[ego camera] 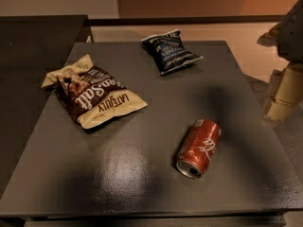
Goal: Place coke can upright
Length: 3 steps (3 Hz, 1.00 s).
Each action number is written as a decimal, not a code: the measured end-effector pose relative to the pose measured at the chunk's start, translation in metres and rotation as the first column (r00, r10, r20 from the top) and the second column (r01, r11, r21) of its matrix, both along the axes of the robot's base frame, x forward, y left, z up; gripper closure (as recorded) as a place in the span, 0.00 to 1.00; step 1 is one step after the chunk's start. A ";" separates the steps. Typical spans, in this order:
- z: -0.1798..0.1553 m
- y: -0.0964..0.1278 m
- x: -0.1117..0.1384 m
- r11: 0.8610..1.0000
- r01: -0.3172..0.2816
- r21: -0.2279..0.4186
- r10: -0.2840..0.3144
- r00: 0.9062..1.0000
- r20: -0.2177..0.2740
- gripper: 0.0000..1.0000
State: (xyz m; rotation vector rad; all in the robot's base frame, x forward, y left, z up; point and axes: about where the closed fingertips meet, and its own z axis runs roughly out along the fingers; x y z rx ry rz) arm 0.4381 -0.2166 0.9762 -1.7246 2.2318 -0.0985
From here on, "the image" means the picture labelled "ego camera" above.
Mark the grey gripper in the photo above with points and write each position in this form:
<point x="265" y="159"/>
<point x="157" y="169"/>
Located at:
<point x="292" y="35"/>

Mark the red coke can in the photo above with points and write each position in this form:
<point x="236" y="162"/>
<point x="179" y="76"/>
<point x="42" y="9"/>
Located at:
<point x="198" y="148"/>

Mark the dark blue vinegar chip bag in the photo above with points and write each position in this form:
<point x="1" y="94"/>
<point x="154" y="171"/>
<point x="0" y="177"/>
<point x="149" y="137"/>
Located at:
<point x="168" y="51"/>

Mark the beige sea salt chip bag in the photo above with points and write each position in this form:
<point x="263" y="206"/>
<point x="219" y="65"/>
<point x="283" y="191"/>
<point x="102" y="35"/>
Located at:
<point x="90" y="94"/>

